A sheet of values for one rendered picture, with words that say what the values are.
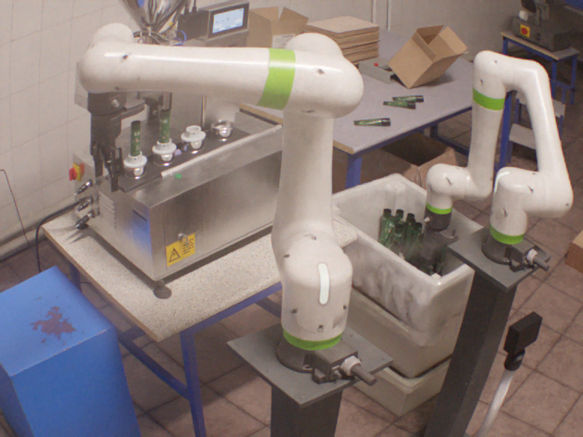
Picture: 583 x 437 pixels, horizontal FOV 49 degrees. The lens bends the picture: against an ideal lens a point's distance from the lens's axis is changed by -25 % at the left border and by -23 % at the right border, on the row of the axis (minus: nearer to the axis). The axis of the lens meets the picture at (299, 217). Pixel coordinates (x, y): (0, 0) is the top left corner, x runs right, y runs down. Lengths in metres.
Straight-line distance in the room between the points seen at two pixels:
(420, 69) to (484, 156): 1.33
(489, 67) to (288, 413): 1.12
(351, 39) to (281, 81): 2.42
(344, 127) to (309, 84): 1.81
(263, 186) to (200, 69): 1.02
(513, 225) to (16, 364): 1.53
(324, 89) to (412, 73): 2.31
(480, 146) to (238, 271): 0.79
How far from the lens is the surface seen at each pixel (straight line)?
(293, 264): 1.54
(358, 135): 3.07
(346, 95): 1.34
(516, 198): 1.99
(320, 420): 1.79
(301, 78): 1.32
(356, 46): 3.80
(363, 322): 2.75
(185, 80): 1.30
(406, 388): 2.66
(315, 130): 1.55
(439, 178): 2.34
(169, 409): 2.82
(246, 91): 1.31
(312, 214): 1.63
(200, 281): 2.20
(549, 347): 3.34
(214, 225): 2.20
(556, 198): 2.04
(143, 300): 2.12
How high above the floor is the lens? 2.01
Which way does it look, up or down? 30 degrees down
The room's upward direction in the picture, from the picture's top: 3 degrees clockwise
